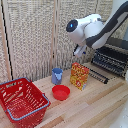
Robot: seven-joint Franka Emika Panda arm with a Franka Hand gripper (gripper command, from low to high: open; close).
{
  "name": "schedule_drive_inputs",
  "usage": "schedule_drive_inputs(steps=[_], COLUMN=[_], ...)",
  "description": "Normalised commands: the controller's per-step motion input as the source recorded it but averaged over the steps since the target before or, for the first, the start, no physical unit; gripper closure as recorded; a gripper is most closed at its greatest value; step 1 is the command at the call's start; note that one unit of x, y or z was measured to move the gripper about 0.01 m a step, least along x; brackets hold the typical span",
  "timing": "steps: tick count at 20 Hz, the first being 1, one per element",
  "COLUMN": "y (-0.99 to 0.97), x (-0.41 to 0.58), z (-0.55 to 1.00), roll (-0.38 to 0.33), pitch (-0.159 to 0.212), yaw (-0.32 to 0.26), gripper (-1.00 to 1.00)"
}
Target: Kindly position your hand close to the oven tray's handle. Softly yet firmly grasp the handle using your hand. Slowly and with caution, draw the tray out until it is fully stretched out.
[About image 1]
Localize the red plastic bowl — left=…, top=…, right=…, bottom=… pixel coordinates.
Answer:
left=51, top=84, right=71, bottom=102

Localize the yellow red cereal box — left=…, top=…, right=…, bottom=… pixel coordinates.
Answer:
left=69, top=62, right=90, bottom=92

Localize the blue cup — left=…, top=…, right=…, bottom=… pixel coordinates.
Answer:
left=51, top=67, right=64, bottom=86

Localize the black oven rack appliance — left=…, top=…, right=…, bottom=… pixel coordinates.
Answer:
left=91, top=36, right=128, bottom=78

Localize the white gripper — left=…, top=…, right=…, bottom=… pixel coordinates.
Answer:
left=73, top=44, right=87, bottom=59

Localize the red shopping basket blue rim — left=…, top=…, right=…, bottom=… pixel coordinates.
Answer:
left=0, top=77, right=51, bottom=128

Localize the woven folding screen panel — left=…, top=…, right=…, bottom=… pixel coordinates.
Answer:
left=54, top=0, right=100, bottom=72
left=96, top=0, right=116, bottom=24
left=1, top=0, right=57, bottom=83

